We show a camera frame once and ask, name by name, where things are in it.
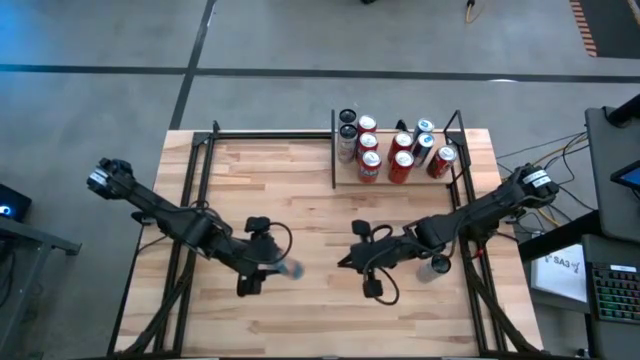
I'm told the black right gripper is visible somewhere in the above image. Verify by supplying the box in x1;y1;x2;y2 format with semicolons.
338;218;421;300

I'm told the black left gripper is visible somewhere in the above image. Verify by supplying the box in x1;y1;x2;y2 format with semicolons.
234;215;284;297

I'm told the red Fanta strawberry can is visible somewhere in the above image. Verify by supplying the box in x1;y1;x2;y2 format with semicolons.
358;150;384;185
357;114;379;135

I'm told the red Star Wars Coca-Cola can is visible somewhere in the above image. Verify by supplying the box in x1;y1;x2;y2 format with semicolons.
426;145;459;180

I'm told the white paper sign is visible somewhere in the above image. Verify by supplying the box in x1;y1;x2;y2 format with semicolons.
529;243;589;304

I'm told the grey metal stand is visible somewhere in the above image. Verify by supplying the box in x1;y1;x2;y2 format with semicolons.
0;214;84;360

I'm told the black box with blue light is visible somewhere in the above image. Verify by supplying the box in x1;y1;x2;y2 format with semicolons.
0;182;32;224

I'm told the backlit black keyboard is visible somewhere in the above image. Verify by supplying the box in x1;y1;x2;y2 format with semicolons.
589;262;640;324

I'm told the grey desk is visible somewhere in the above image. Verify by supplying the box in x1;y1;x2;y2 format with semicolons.
517;104;640;360

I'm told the tablet with blue screen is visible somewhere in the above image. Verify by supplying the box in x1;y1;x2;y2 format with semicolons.
609;159;640;191

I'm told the black orange-striped floor mat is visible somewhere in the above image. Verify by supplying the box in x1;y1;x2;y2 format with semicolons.
568;0;640;60

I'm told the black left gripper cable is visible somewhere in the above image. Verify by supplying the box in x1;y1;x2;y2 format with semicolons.
189;199;294;266

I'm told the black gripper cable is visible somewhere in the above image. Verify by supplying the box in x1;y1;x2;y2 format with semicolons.
189;199;294;266
362;224;401;307

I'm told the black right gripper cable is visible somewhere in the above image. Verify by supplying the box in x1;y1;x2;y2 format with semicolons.
362;224;401;307

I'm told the black aluminium table frame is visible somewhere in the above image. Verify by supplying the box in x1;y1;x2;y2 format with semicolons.
107;127;546;360

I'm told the yellow floor cable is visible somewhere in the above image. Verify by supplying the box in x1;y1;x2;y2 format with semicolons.
529;149;564;229

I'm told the black floor cable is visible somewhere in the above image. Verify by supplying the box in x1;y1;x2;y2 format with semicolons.
494;130;601;211

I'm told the yellow extension cable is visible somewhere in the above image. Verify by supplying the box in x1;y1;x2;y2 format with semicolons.
463;0;484;25

